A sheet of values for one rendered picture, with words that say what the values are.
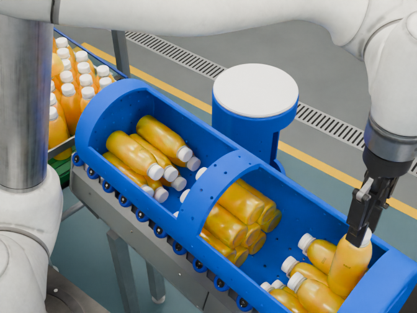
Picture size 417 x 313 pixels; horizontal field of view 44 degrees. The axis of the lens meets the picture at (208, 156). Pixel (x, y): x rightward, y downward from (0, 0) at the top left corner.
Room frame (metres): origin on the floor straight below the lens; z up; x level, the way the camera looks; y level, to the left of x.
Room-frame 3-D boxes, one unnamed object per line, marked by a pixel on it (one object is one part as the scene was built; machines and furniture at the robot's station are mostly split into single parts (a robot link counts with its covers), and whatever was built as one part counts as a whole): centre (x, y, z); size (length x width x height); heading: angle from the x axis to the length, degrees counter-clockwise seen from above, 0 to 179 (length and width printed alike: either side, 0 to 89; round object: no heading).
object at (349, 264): (0.57, -0.28, 1.20); 0.07 x 0.07 x 0.17
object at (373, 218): (0.59, -0.30, 1.33); 0.03 x 0.01 x 0.07; 45
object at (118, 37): (1.69, 0.34, 0.55); 0.04 x 0.04 x 1.10; 45
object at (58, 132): (1.18, 0.47, 0.98); 0.07 x 0.07 x 0.17
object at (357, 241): (0.55, -0.27, 1.33); 0.03 x 0.01 x 0.07; 45
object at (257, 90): (1.34, -0.15, 1.03); 0.28 x 0.28 x 0.01
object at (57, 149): (1.22, 0.37, 0.96); 0.40 x 0.01 x 0.03; 135
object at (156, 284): (1.16, 0.22, 0.31); 0.06 x 0.06 x 0.63; 45
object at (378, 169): (0.57, -0.28, 1.48); 0.08 x 0.07 x 0.09; 135
